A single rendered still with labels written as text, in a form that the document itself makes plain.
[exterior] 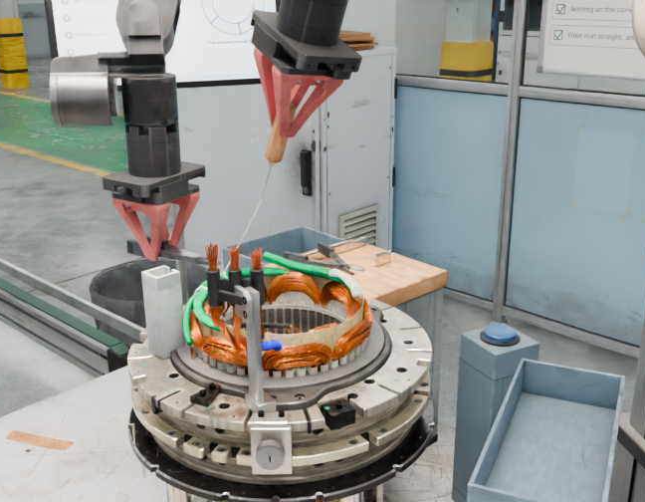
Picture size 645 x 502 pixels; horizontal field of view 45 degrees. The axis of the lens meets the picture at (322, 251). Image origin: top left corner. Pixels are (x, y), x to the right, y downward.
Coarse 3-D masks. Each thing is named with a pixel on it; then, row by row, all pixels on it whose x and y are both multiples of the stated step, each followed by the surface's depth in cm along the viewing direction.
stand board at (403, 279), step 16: (352, 256) 117; (368, 256) 117; (400, 256) 117; (368, 272) 111; (384, 272) 111; (400, 272) 111; (416, 272) 111; (432, 272) 111; (368, 288) 105; (384, 288) 105; (400, 288) 105; (416, 288) 107; (432, 288) 110
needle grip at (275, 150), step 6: (294, 108) 73; (276, 114) 73; (294, 114) 73; (276, 120) 73; (276, 126) 73; (276, 132) 74; (270, 138) 74; (276, 138) 74; (282, 138) 74; (270, 144) 75; (276, 144) 74; (282, 144) 74; (270, 150) 75; (276, 150) 75; (282, 150) 75; (270, 156) 75; (276, 156) 75; (282, 156) 76; (276, 162) 75
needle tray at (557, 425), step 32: (512, 384) 80; (544, 384) 85; (576, 384) 83; (608, 384) 82; (512, 416) 81; (544, 416) 81; (576, 416) 81; (608, 416) 81; (512, 448) 76; (544, 448) 76; (576, 448) 76; (608, 448) 76; (480, 480) 67; (512, 480) 71; (544, 480) 71; (576, 480) 71; (608, 480) 64
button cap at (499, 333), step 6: (486, 330) 97; (492, 330) 97; (498, 330) 97; (504, 330) 97; (510, 330) 97; (486, 336) 96; (492, 336) 96; (498, 336) 95; (504, 336) 95; (510, 336) 95; (516, 336) 96; (504, 342) 95
